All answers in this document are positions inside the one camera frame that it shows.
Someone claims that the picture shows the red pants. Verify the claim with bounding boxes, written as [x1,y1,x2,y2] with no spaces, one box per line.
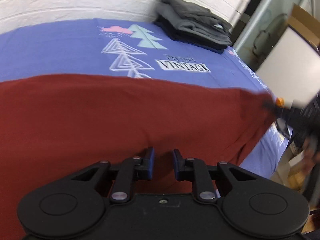
[1,74,275,239]

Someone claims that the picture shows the blue printed bed sheet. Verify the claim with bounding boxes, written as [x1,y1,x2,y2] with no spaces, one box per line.
[1,19,287,178]

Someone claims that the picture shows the grey folded pants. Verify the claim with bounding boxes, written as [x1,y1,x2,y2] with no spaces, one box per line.
[156,0,232,46]

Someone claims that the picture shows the cardboard box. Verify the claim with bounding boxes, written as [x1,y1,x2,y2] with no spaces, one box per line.
[287,4,320,49]

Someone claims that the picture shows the dark navy folded garment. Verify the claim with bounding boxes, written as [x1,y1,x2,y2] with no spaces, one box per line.
[153,20,227,54]

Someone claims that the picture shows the pale green cabinet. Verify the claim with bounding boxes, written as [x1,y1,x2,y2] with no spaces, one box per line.
[232,0,315,72]

